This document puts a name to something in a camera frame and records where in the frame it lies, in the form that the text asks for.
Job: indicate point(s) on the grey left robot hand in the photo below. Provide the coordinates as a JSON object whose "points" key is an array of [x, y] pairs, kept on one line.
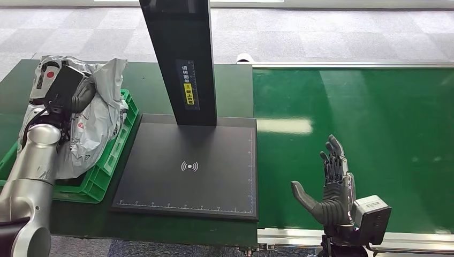
{"points": [[84, 95]]}

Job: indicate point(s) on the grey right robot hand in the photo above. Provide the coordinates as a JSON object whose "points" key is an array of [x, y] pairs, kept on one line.
{"points": [[335, 205]]}

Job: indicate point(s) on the white package with red print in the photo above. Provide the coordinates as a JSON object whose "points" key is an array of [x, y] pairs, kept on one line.
{"points": [[99, 117]]}

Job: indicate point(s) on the crumpled grey plastic package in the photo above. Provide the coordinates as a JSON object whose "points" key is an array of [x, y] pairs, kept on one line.
{"points": [[120, 119]]}

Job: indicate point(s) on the green conveyor belt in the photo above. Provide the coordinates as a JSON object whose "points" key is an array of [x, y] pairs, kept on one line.
{"points": [[372, 124]]}

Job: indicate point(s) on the green plastic crate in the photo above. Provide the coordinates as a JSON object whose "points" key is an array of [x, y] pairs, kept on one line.
{"points": [[103, 174]]}

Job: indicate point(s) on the yellow sticker on column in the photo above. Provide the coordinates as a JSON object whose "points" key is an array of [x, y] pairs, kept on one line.
{"points": [[189, 94]]}

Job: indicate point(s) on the black scanner column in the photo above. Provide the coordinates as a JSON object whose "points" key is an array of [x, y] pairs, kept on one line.
{"points": [[177, 42]]}

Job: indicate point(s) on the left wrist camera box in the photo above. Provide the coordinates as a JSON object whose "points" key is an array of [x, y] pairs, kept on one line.
{"points": [[64, 87]]}

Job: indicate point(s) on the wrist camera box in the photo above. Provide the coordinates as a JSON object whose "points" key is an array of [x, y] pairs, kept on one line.
{"points": [[370, 216], [64, 87]]}

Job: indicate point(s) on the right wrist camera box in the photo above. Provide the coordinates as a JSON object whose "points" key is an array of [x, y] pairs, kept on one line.
{"points": [[370, 216]]}

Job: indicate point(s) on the aluminium conveyor side rail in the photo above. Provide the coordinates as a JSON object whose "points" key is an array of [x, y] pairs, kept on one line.
{"points": [[283, 238], [354, 65]]}

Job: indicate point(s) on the black scanner base plate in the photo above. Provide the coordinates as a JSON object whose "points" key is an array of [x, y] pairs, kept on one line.
{"points": [[212, 170]]}

